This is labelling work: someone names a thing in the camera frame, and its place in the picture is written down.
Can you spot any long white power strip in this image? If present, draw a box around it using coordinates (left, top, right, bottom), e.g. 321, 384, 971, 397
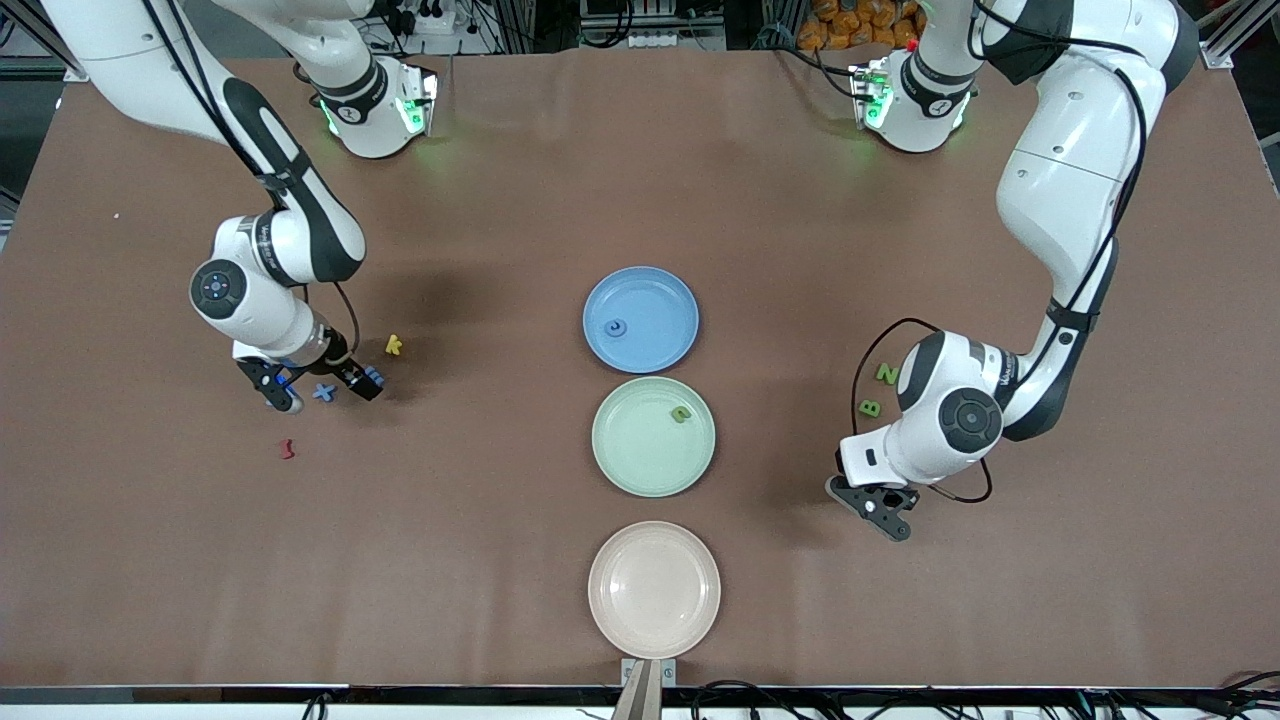
625, 28, 728, 51

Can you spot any blue plate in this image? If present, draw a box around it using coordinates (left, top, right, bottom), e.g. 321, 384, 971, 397
583, 266, 700, 374

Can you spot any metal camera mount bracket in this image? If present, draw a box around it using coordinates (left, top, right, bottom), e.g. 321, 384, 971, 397
612, 657, 678, 720

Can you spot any green plate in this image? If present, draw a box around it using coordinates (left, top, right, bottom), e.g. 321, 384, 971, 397
591, 376, 717, 499

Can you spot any orange packaged items pile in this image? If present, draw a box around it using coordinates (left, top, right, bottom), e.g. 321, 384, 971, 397
797, 0, 923, 51

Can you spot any aluminium frame profile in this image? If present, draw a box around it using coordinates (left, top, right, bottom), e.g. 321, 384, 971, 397
1195, 0, 1280, 71

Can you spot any pink beige plate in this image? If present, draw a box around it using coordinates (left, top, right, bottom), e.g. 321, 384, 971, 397
587, 521, 722, 660

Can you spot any black arm base cable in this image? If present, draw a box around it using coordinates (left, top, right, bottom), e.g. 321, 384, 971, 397
762, 28, 863, 83

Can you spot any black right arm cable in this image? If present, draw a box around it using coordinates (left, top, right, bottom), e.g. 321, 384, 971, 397
140, 0, 363, 366

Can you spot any brown table cover sheet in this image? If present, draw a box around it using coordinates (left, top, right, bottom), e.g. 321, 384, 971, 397
0, 45, 1280, 691

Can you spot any metal table edge rail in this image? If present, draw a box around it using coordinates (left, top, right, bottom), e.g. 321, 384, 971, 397
0, 684, 1280, 720

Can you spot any white power strip with plugs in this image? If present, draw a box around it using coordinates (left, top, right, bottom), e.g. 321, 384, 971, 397
385, 0, 463, 36

